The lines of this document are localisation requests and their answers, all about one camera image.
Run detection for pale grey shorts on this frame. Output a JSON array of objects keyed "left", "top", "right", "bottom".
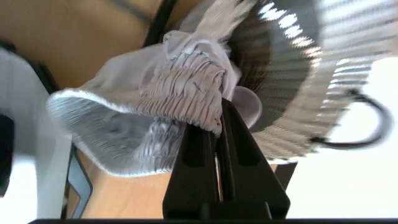
[{"left": 46, "top": 29, "right": 264, "bottom": 178}]

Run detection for white laundry basket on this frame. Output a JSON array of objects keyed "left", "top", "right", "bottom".
[{"left": 180, "top": 0, "right": 394, "bottom": 163}]

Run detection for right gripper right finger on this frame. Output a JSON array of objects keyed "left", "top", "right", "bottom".
[{"left": 216, "top": 98, "right": 290, "bottom": 219}]

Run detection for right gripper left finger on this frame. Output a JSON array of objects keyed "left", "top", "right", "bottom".
[{"left": 162, "top": 123, "right": 220, "bottom": 219}]

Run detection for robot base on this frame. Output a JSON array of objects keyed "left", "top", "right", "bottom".
[{"left": 0, "top": 46, "right": 94, "bottom": 220}]

